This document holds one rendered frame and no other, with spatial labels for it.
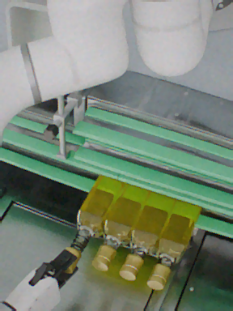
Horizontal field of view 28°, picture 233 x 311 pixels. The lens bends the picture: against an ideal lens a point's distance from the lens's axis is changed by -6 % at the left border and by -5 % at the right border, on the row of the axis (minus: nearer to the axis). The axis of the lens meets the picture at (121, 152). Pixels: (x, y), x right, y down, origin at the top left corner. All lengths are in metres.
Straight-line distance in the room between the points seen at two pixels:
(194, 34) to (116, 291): 0.62
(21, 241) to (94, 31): 0.67
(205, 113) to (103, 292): 0.44
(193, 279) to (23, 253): 0.40
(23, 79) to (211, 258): 0.73
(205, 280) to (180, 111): 0.40
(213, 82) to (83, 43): 0.52
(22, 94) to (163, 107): 0.47
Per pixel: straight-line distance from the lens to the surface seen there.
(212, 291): 1.13
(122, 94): 1.05
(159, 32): 0.62
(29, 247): 1.13
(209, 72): 1.05
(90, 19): 0.58
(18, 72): 0.60
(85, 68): 0.61
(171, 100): 1.04
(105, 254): 0.94
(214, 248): 1.19
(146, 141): 0.97
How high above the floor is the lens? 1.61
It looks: 41 degrees down
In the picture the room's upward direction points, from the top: 150 degrees counter-clockwise
